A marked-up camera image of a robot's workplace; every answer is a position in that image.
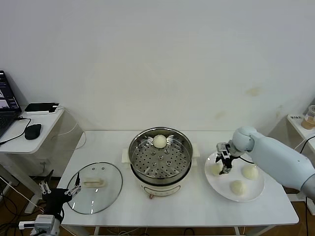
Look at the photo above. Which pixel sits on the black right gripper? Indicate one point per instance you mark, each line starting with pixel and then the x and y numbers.
pixel 231 158

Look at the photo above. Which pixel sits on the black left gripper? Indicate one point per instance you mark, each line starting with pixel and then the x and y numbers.
pixel 55 199

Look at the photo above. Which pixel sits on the white steamed baozi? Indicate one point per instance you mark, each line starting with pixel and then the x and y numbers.
pixel 249 172
pixel 215 170
pixel 159 141
pixel 237 188

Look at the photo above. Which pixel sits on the round glass pot lid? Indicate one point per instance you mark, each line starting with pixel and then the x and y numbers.
pixel 105 172

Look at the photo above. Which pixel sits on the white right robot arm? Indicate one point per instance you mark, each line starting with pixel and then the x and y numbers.
pixel 278 159

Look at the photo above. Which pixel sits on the perforated stainless steamer basket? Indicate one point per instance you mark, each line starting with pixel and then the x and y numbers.
pixel 137 152

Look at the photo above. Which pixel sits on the round white plate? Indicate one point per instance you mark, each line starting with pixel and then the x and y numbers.
pixel 216 189

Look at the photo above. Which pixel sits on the white side desk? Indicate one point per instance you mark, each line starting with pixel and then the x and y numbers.
pixel 34 145

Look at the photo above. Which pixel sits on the black computer mouse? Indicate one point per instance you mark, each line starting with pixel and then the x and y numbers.
pixel 33 131

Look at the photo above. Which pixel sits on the flat white box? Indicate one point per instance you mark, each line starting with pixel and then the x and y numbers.
pixel 57 110

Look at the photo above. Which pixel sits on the cream electric cooking pot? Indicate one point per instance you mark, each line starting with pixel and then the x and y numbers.
pixel 160 189

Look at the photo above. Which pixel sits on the black smartphone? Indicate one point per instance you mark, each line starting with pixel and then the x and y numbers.
pixel 39 106

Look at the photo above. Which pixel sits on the white side table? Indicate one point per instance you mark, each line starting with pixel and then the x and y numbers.
pixel 296 126

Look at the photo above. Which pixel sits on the black laptop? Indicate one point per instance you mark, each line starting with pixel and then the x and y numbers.
pixel 6 103

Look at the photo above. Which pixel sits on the clear plastic drink cup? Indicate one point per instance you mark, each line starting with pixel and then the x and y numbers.
pixel 308 120

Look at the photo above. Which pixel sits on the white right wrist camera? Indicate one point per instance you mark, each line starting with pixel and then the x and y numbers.
pixel 222 148

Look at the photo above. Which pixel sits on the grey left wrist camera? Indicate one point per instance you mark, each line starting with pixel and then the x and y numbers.
pixel 44 222

